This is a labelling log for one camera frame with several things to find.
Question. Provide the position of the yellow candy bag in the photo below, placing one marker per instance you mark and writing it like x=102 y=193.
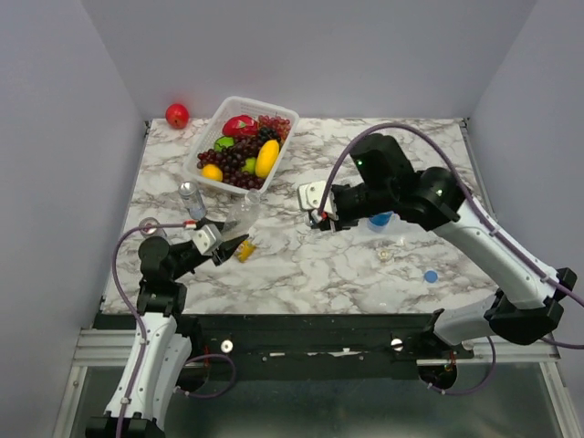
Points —
x=244 y=251

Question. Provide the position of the black grape bunch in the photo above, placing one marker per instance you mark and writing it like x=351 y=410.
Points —
x=267 y=134

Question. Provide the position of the small clear plastic bottle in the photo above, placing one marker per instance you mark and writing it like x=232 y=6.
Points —
x=242 y=215

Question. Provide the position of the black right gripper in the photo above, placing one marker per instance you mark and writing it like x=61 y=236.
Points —
x=340 y=222

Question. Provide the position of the red dragon fruit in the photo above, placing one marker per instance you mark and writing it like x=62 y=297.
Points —
x=240 y=126

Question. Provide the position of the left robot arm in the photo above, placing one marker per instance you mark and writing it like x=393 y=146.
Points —
x=146 y=328

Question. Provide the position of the red apple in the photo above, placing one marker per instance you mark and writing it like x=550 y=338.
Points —
x=177 y=116

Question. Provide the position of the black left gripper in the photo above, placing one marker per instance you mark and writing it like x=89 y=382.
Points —
x=226 y=249

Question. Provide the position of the red top drink can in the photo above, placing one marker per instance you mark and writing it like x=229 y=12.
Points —
x=150 y=226

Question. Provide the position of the green lime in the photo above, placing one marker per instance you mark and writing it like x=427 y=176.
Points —
x=249 y=166

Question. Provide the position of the green striped fruit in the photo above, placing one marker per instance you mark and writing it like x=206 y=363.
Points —
x=223 y=143

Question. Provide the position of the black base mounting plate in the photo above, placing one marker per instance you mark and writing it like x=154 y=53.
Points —
x=307 y=347

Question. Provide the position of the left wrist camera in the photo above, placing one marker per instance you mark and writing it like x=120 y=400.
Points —
x=207 y=239

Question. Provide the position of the blue label water bottle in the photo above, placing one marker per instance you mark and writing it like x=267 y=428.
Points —
x=381 y=223

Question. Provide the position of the yellow mango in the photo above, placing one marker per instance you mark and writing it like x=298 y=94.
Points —
x=266 y=158

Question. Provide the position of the light red grape bunch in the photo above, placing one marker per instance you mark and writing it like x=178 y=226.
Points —
x=283 y=126

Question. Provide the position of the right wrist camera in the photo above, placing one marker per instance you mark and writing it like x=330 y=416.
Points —
x=310 y=195

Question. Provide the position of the silver blue drink can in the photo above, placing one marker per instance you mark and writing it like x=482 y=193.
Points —
x=192 y=200

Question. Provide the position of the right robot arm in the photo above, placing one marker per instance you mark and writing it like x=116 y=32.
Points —
x=526 y=306

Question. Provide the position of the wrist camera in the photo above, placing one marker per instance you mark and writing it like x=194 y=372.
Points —
x=310 y=195
x=207 y=239

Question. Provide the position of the white plastic fruit basket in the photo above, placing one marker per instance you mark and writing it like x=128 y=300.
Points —
x=230 y=107

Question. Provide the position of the dark red grape bunch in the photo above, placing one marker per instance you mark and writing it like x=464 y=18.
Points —
x=231 y=161

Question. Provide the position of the aluminium rail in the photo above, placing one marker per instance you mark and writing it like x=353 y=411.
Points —
x=103 y=348

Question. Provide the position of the yellow lemon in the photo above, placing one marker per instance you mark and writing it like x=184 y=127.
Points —
x=212 y=172

